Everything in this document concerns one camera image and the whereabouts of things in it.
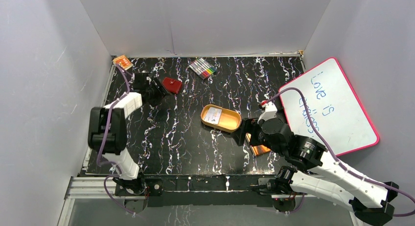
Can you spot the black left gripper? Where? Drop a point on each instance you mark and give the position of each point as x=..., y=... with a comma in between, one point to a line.
x=155, y=89

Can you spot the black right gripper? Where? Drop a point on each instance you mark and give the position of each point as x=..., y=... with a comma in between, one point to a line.
x=250, y=125

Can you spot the red leather card holder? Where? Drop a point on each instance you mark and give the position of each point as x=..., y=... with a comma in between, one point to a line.
x=172, y=85

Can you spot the yellow oval tray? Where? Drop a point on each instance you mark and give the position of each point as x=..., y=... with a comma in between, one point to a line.
x=229, y=120

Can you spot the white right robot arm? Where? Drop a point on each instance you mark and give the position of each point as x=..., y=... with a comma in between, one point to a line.
x=313, y=170

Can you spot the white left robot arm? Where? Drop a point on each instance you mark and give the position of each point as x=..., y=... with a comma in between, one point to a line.
x=108, y=124

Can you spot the silver VIP card stack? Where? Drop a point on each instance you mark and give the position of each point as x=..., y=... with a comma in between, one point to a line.
x=213, y=115

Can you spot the small orange card box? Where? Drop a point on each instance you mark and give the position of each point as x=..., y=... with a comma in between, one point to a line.
x=122, y=61

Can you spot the orange paperback book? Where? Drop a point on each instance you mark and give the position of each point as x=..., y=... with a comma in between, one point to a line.
x=256, y=150

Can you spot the pack of coloured markers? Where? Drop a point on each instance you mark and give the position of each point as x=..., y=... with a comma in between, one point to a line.
x=202, y=68

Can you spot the pink framed whiteboard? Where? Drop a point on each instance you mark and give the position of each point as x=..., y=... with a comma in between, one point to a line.
x=323, y=97

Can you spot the black aluminium base frame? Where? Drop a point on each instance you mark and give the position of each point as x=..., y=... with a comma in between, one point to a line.
x=202, y=190

